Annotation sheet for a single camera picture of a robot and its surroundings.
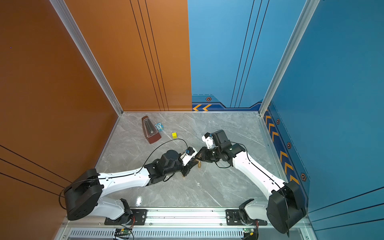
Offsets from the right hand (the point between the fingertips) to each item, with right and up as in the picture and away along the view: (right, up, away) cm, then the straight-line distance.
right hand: (196, 157), depth 78 cm
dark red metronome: (-30, +11, +20) cm, 38 cm away
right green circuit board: (+25, -35, -8) cm, 43 cm away
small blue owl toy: (-27, +16, +31) cm, 44 cm away
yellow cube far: (-16, +10, +27) cm, 32 cm away
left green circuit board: (-35, -35, -5) cm, 49 cm away
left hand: (0, -2, +2) cm, 2 cm away
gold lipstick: (-8, -14, +10) cm, 19 cm away
